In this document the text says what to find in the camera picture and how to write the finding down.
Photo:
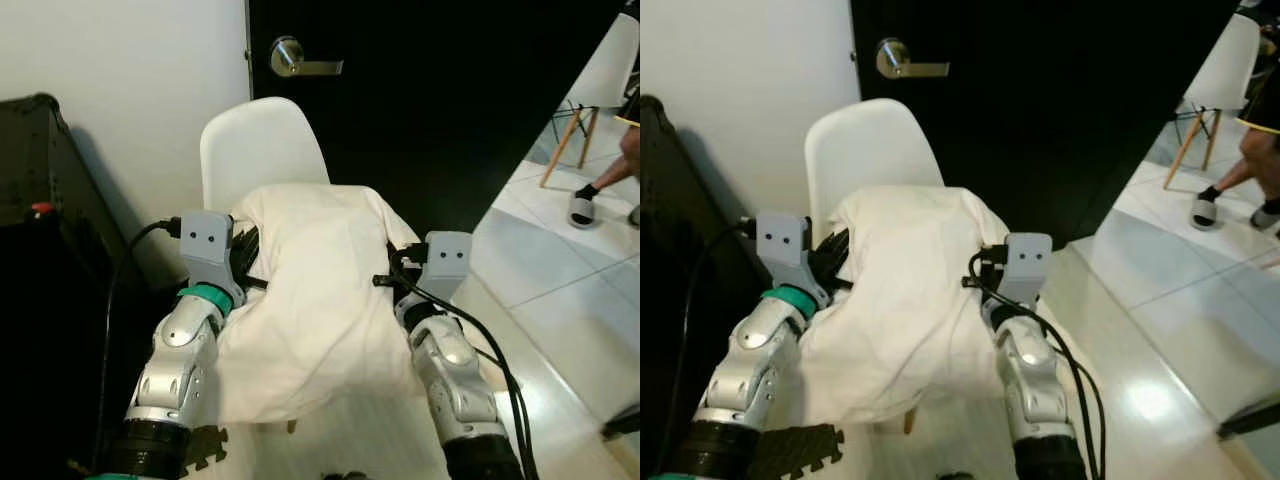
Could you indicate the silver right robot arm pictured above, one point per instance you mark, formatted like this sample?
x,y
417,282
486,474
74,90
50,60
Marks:
x,y
455,385
1030,385

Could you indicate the person's bare leg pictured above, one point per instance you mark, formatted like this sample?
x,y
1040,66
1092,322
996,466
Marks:
x,y
622,165
1250,160

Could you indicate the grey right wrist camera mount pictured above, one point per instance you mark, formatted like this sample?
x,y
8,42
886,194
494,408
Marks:
x,y
447,262
1028,265

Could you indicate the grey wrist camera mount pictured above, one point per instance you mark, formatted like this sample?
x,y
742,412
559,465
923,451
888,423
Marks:
x,y
447,262
785,248
1028,265
207,245

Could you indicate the black foam puzzle mat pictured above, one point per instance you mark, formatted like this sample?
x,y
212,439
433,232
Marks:
x,y
795,455
205,450

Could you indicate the black door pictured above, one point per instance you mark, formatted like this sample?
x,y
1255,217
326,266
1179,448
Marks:
x,y
1050,130
440,120

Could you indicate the small red knob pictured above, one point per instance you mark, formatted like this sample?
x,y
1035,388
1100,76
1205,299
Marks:
x,y
41,210

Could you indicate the black cabinet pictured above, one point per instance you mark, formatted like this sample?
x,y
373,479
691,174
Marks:
x,y
50,330
675,220

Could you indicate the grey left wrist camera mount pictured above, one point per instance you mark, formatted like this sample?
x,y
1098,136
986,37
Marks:
x,y
785,248
207,245

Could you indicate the grey and black slipper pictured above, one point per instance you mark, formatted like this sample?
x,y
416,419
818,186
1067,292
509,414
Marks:
x,y
582,212
1205,213
1267,216

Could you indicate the white plastic shell chair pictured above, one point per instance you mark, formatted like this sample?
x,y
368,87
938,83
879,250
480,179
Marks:
x,y
870,150
262,150

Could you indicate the white chair with wooden legs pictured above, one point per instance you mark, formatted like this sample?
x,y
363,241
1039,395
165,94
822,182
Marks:
x,y
605,70
1225,70

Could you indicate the black flat bar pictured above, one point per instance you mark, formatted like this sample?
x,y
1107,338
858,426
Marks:
x,y
1250,418
622,423

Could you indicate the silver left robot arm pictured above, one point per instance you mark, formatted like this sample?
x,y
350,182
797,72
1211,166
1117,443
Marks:
x,y
745,370
175,370

